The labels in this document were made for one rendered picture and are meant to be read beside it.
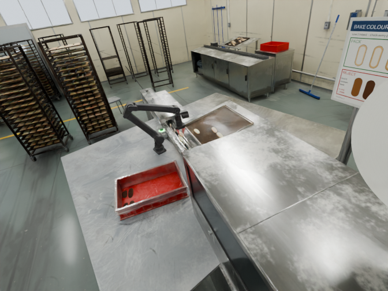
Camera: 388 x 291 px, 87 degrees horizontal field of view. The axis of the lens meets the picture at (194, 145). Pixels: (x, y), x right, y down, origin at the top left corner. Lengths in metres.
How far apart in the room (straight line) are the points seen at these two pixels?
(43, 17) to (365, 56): 8.33
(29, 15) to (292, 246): 8.69
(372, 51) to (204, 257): 1.34
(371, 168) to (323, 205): 0.35
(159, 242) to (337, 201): 0.90
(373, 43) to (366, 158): 1.02
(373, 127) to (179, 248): 1.04
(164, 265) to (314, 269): 0.76
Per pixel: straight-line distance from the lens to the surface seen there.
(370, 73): 1.46
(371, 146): 0.46
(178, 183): 1.54
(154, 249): 1.28
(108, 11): 8.63
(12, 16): 8.87
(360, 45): 1.47
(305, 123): 2.24
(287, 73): 5.28
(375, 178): 0.48
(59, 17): 8.66
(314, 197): 0.81
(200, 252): 1.21
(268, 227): 0.70
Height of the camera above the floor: 1.88
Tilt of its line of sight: 34 degrees down
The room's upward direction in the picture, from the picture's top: 9 degrees counter-clockwise
